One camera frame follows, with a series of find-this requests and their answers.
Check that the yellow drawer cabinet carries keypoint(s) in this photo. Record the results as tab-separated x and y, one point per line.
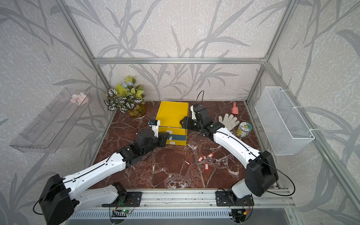
171	113

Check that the white work glove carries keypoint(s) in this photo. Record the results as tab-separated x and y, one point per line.
229	121

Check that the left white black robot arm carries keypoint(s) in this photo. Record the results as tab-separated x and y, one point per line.
63	196

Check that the yellow bottom drawer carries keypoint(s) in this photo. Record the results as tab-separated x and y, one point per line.
176	142

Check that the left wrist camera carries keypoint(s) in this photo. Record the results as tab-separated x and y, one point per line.
154	125

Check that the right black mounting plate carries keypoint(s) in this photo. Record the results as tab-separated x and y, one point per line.
233	198

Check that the yellow top drawer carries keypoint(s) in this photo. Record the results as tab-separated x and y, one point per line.
173	131

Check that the pink plastic scoop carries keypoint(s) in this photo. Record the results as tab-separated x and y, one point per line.
235	110

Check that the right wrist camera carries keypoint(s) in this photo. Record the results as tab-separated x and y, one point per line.
199	112

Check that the keys with red tags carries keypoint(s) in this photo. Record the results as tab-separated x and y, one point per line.
207	160

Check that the blue middle drawer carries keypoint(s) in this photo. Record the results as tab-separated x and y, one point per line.
177	137

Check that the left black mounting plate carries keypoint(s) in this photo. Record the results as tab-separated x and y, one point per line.
129	199

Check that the artificial plant in vase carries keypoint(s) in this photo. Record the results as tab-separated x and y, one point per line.
127	97

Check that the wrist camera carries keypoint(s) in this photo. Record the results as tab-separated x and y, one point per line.
154	125
199	112

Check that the yellow drawer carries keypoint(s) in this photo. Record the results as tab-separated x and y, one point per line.
176	142
173	131

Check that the clear acrylic wall shelf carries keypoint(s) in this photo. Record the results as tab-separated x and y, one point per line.
49	129

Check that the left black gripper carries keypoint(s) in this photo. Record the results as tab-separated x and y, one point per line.
161	138

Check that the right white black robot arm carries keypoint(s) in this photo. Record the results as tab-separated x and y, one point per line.
261	171

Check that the white wire mesh basket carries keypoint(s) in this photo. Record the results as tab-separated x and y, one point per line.
285	128

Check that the black mounting plate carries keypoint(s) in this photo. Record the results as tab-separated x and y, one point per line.
129	199
233	198

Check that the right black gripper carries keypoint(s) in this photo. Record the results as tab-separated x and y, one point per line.
186	123

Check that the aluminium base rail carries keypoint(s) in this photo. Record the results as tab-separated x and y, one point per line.
167	199

